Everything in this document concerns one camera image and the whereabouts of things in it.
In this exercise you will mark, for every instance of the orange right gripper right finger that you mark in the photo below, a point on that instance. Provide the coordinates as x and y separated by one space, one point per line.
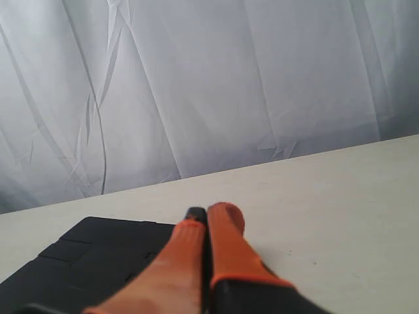
241 281

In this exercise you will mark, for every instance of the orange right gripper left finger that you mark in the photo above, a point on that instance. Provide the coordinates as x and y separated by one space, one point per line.
172 282

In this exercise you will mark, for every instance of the white backdrop cloth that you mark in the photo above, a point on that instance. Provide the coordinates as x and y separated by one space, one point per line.
103 96

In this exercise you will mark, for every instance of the black plastic tool case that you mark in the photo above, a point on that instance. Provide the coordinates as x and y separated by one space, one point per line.
86 265

